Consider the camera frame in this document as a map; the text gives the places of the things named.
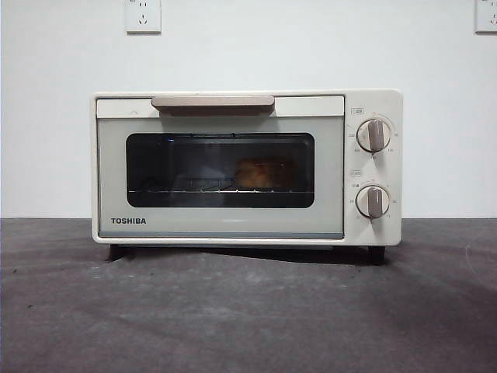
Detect cream timer knob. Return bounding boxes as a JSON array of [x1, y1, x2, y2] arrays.
[[356, 185, 391, 219]]

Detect metal wire oven rack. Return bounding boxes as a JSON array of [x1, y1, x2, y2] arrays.
[[127, 176, 314, 195]]

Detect cream temperature knob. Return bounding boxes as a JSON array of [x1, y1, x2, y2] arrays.
[[356, 119, 391, 153]]

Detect cream toaster oven body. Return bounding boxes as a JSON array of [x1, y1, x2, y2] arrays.
[[91, 88, 404, 266]]

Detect oven door with beige handle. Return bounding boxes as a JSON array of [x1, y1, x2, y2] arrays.
[[96, 94, 346, 240]]

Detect golden brown bread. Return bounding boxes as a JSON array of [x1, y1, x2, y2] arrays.
[[235, 155, 294, 191]]

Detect white wall socket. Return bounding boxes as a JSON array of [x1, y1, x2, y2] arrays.
[[474, 0, 497, 34], [124, 0, 162, 34]]

